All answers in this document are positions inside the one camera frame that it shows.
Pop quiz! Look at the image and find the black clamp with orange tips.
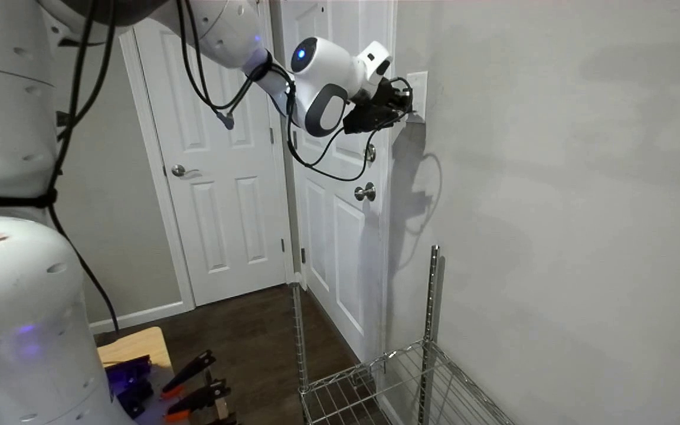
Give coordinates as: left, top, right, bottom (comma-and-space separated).
159, 349, 217, 400
163, 379, 233, 423

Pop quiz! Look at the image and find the chrome wire shelf rack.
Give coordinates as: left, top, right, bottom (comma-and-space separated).
289, 244, 518, 425

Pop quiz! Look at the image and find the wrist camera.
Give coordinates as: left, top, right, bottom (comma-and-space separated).
342, 104, 404, 135

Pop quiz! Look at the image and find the white wall switch plate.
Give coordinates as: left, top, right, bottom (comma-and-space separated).
406, 70, 429, 120

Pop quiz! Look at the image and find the white panel door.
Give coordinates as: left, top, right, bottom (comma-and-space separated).
280, 0, 398, 363
132, 17, 295, 308

